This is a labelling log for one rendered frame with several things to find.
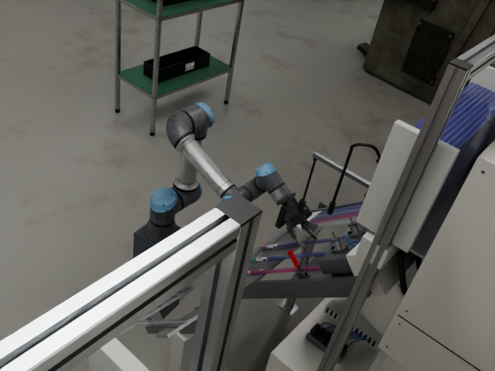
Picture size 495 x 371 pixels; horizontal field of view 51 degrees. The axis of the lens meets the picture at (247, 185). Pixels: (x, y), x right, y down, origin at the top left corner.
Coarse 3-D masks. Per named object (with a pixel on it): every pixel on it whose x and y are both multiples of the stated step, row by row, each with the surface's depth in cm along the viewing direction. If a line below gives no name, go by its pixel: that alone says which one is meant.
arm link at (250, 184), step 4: (252, 180) 209; (244, 184) 209; (248, 184) 207; (252, 184) 208; (248, 188) 205; (252, 188) 206; (256, 188) 207; (252, 192) 205; (256, 192) 207; (260, 192) 208; (264, 192) 209; (252, 196) 205; (256, 196) 208; (252, 200) 207
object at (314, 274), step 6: (348, 228) 204; (342, 234) 200; (330, 246) 193; (318, 258) 186; (306, 264) 185; (312, 264) 183; (318, 264) 180; (312, 270) 176; (318, 270) 174; (294, 276) 179; (312, 276) 172; (318, 276) 170; (324, 276) 168; (330, 276) 166
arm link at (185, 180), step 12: (192, 108) 214; (204, 108) 216; (192, 120) 210; (204, 120) 215; (204, 132) 219; (180, 156) 230; (180, 168) 232; (192, 168) 231; (180, 180) 236; (192, 180) 236; (180, 192) 238; (192, 192) 239
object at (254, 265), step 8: (288, 232) 235; (304, 232) 224; (280, 240) 228; (288, 240) 223; (304, 240) 213; (272, 248) 219; (280, 248) 216; (288, 248) 212; (296, 248) 209; (256, 256) 220; (264, 256) 215; (272, 256) 211; (256, 264) 209; (264, 264) 205; (272, 264) 201; (256, 280) 192
